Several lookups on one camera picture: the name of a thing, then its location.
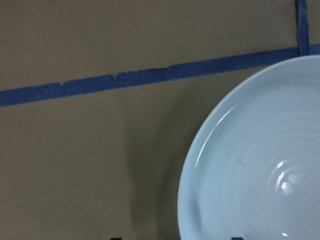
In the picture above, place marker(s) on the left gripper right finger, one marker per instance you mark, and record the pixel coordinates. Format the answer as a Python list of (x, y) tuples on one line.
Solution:
[(237, 238)]

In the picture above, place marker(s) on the light blue plate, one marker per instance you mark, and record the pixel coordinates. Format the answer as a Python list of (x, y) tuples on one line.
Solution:
[(253, 168)]

